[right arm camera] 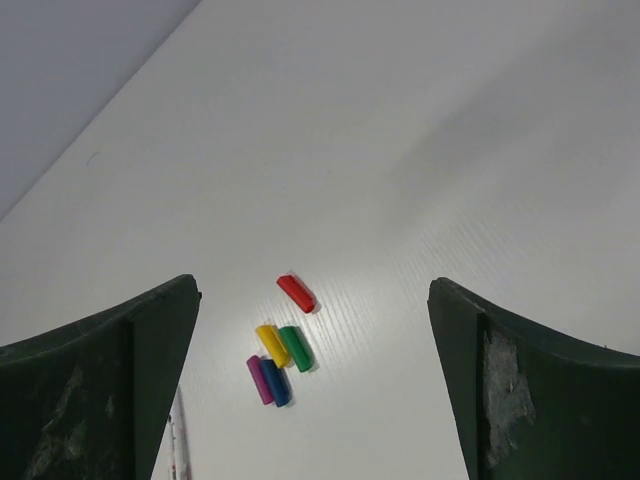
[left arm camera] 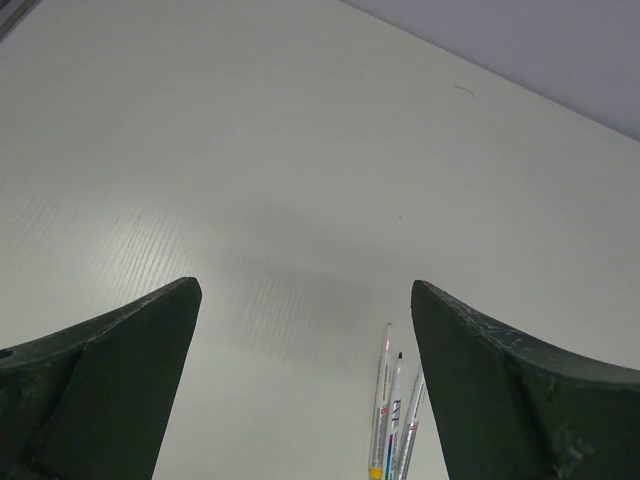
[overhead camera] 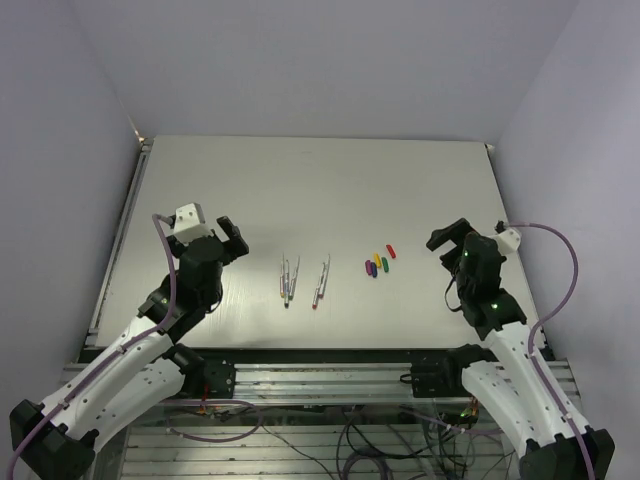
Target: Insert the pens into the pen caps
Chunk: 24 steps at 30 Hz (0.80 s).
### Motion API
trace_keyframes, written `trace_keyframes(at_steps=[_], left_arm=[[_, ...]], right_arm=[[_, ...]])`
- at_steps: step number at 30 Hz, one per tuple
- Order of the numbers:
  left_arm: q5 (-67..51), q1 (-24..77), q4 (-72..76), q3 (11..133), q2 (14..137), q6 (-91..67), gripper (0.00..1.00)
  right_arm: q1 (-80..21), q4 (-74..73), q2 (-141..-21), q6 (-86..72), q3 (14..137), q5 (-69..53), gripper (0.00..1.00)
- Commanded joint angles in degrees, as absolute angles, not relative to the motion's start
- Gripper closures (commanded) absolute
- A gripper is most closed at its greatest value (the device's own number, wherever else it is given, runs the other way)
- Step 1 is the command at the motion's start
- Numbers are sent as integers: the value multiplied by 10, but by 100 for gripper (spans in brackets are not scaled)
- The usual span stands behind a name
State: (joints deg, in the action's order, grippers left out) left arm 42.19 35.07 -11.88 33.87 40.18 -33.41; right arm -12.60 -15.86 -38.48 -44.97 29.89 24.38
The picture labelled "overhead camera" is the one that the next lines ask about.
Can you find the purple marker pen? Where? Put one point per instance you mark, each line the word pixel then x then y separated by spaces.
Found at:
pixel 324 277

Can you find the red marker pen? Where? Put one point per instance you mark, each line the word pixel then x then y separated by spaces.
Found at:
pixel 316 298

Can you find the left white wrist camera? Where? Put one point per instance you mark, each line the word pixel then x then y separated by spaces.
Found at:
pixel 189 224

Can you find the green marker pen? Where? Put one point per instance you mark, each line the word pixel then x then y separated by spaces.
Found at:
pixel 293 277

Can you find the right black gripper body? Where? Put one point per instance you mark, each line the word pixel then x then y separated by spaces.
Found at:
pixel 451 260

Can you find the yellow marker pen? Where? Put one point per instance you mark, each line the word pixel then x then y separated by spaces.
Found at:
pixel 282 276

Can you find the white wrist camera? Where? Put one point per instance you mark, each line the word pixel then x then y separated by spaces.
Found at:
pixel 189 224
pixel 507 238

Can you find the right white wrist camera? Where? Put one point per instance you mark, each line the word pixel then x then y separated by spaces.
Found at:
pixel 507 238

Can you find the aluminium frame rail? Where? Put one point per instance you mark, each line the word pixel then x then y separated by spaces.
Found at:
pixel 325 384

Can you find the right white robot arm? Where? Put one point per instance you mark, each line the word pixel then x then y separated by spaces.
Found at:
pixel 505 371

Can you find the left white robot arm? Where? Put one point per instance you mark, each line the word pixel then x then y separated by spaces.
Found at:
pixel 60 436

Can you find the blue marker pen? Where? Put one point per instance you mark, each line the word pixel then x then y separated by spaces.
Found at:
pixel 286 300

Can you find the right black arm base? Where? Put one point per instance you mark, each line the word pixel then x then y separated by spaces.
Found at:
pixel 442 378

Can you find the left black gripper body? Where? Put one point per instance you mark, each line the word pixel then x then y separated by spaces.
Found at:
pixel 175 246

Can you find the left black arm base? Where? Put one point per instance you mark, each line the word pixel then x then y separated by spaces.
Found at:
pixel 208 376

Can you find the red pen cap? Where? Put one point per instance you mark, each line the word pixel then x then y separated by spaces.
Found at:
pixel 391 251

